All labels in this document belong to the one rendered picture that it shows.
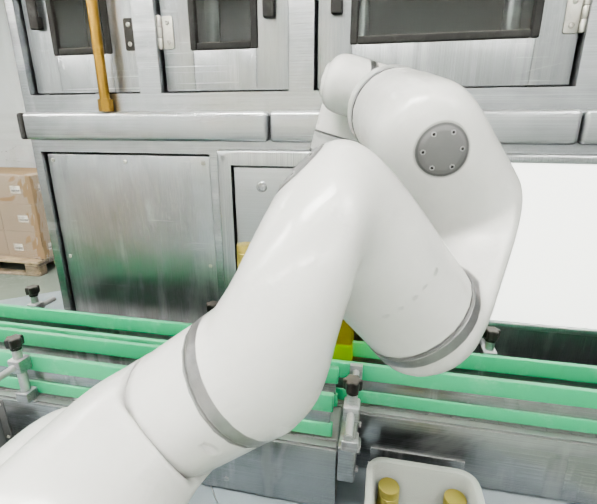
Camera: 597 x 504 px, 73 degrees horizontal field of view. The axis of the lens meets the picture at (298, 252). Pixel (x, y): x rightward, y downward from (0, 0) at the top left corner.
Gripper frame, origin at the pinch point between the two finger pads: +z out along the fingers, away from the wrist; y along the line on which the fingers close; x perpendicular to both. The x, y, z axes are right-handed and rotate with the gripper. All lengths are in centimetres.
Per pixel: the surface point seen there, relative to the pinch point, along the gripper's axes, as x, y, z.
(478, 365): 36.5, -4.2, 14.2
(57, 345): -43, 5, 36
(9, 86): -372, -315, 42
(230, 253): -16.8, -13.3, 12.3
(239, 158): -19.1, -13.3, -8.1
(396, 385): 22.5, 2.8, 19.5
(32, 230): -272, -240, 151
